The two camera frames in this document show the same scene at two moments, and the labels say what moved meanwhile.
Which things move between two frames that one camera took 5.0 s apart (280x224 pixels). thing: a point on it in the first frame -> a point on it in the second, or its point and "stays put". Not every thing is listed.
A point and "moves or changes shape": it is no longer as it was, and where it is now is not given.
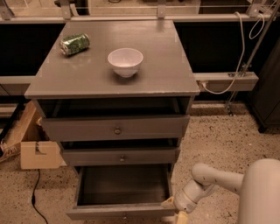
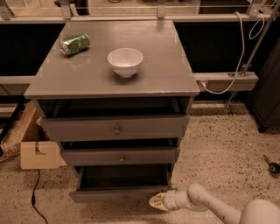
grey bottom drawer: x=122 y=192 moves or changes shape
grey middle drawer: x=120 y=156 stays put
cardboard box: x=38 y=149 stays put
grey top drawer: x=118 y=128 stays put
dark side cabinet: x=265 y=99 stays put
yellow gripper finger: x=169 y=204 -> x=160 y=196
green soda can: x=73 y=43 stays put
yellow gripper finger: x=182 y=217 -> x=158 y=205
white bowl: x=125 y=61 stays put
